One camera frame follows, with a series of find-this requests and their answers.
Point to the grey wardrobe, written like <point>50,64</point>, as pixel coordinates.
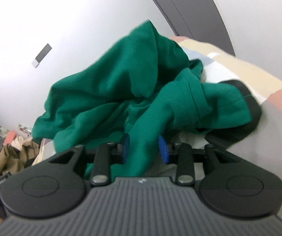
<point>192,9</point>

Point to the brown garment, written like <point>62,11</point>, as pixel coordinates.
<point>8,157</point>

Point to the pink box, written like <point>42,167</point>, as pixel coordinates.
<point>9,139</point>

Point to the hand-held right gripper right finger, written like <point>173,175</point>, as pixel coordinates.
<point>163,150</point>

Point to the grey wall switch panel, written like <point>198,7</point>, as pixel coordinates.
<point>42,54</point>

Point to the light pink cloth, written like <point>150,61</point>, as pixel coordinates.
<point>18,142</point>

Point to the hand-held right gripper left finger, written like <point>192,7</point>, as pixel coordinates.
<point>125,150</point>

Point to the patchwork bed sheet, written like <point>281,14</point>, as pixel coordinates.
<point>278,127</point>

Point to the green jacket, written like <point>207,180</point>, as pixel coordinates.
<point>106,91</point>

